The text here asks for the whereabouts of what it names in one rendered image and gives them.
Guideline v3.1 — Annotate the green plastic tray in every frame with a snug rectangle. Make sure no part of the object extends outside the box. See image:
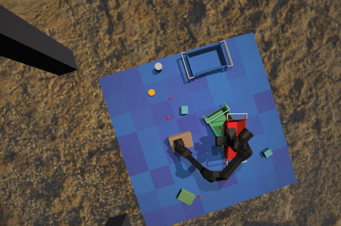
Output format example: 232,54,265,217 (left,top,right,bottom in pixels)
203,102,234,138

